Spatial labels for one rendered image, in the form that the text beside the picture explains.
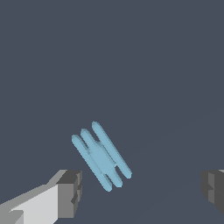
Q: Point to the light blue ribbed object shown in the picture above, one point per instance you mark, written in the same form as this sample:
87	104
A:
100	156

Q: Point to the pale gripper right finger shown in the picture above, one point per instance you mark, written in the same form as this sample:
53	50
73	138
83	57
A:
215	186

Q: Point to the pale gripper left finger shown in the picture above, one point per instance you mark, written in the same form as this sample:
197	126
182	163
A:
49	198

